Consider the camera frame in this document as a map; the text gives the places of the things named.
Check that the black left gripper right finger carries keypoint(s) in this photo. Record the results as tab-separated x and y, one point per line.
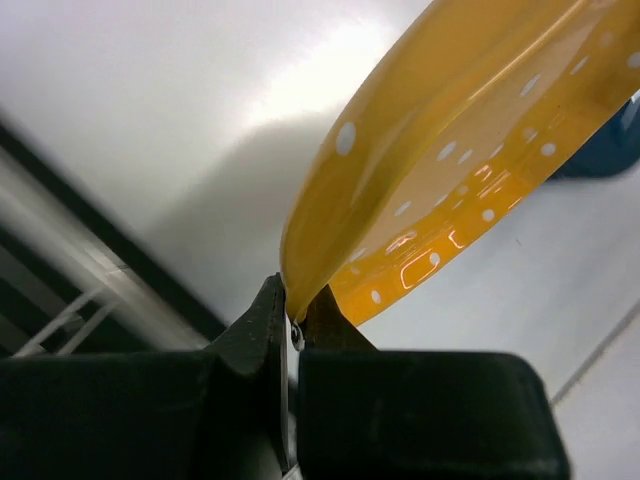
365	413

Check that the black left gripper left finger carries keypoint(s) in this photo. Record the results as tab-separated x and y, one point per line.
215	413

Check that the yellow polka dot plate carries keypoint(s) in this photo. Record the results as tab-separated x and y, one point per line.
474	107

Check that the dark blue shell dish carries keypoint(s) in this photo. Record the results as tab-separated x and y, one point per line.
611	151

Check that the black drip tray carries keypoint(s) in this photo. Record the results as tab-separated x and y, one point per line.
162	282

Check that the silver wire dish rack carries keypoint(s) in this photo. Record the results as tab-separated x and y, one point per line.
64	291

